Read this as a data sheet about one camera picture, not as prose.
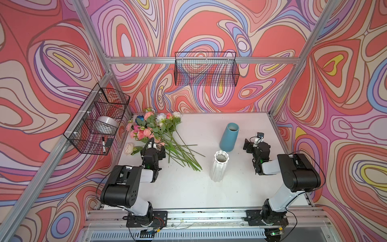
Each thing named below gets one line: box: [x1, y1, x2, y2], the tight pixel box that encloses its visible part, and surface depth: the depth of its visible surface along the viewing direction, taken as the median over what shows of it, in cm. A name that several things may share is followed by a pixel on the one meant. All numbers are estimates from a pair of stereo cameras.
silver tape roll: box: [95, 115, 119, 135], surface depth 74 cm
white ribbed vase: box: [210, 150, 230, 183], surface depth 73 cm
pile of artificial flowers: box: [124, 107, 206, 172], surface depth 101 cm
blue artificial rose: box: [135, 114, 145, 124], surface depth 106 cm
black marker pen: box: [102, 136, 106, 154], surface depth 73 cm
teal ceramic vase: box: [219, 122, 240, 153], surface depth 89 cm
